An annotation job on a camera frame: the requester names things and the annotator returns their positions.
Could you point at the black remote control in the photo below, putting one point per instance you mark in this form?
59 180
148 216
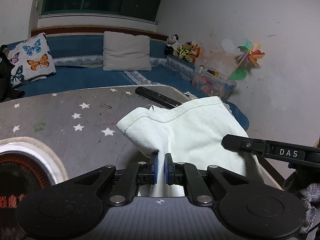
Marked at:
157 97

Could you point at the panda plush toy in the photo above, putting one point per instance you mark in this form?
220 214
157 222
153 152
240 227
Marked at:
172 44

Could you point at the black bag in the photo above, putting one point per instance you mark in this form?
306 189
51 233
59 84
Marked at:
6 90

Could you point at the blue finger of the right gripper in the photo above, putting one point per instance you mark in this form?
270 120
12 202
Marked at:
289 153

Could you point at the blue sofa bench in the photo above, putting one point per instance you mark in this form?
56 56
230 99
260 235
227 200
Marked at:
78 62

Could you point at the clear plastic toy box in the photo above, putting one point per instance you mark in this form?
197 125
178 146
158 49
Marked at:
209 83

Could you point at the butterfly print pillow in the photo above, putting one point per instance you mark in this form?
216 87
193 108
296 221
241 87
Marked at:
31 59

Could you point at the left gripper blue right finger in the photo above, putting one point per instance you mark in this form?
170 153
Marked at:
169 169

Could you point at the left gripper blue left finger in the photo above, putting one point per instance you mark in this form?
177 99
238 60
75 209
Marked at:
153 168

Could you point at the round induction cooker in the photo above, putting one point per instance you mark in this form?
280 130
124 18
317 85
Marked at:
27 165

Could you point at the colourful pinwheel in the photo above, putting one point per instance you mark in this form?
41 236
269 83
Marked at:
250 55

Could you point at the pale green shirt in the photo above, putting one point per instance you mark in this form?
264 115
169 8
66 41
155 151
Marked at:
191 133

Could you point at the grey pillow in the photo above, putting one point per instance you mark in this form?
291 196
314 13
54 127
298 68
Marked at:
126 52

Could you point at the yellow plush toy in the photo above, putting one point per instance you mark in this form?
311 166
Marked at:
184 51

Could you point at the orange plush toy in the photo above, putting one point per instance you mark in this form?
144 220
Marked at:
195 52

